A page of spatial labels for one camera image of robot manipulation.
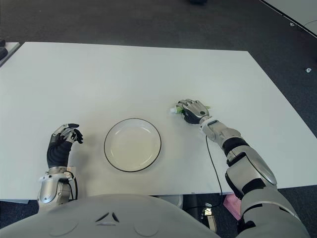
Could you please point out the large white neighbouring table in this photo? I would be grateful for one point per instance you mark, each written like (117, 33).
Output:
(297, 12)

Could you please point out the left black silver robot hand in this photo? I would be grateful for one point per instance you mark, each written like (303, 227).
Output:
(58, 153)

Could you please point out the pink flat box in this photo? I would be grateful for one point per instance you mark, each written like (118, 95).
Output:
(232, 205)

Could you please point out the green toothpaste tube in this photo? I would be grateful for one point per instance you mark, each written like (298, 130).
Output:
(174, 110)

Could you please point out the grey metal bracket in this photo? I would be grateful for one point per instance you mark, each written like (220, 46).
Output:
(209, 218)

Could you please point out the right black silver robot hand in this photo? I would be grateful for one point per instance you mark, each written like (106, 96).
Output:
(195, 111)

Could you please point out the grey robot torso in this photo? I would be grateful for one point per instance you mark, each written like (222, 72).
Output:
(111, 218)

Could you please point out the white table leg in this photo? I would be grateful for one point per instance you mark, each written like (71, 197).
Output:
(173, 199)

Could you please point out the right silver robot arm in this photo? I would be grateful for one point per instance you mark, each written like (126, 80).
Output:
(250, 171)

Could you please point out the small white side table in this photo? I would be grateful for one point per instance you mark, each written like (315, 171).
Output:
(10, 49)

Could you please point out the white plate black rim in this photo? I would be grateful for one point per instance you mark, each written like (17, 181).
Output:
(132, 146)

